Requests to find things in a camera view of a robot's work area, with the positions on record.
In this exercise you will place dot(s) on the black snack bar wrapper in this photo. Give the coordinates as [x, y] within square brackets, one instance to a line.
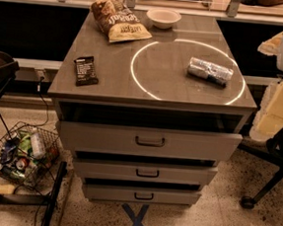
[85, 71]

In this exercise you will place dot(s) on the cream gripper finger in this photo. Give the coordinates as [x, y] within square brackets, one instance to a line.
[269, 119]
[271, 46]

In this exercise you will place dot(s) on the middle grey drawer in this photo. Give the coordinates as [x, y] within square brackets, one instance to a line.
[144, 172]

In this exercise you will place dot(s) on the top grey drawer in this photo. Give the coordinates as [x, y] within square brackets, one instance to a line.
[154, 142]

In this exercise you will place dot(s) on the black cart frame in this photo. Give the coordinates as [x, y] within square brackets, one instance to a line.
[8, 69]

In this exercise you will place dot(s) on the clear plastic bottle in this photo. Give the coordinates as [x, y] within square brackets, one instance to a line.
[37, 144]

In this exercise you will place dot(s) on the silver blue redbull can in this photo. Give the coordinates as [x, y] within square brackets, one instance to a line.
[214, 73]

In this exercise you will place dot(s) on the bottom grey drawer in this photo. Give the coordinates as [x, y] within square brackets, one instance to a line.
[151, 195]

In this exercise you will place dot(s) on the brown yellow chip bag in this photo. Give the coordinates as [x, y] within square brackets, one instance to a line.
[117, 21]

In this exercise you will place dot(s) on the grey drawer cabinet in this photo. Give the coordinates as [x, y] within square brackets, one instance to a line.
[144, 83]

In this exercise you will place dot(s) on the white paper bowl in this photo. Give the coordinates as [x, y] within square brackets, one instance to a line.
[163, 18]

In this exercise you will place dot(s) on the grey drawer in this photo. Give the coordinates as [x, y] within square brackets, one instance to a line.
[144, 172]
[151, 195]
[154, 142]

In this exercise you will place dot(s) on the black wire basket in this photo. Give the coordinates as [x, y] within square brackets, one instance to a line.
[16, 143]

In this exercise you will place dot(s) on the red soda can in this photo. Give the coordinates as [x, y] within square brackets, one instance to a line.
[22, 163]

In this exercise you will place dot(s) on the yellow sponge block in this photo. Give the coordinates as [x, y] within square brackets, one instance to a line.
[7, 189]

